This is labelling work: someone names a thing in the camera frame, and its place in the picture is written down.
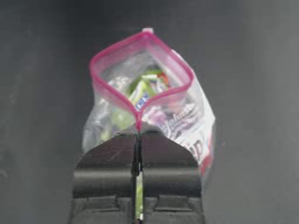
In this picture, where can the clear bag with pink zip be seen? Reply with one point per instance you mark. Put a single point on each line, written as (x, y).
(187, 116)

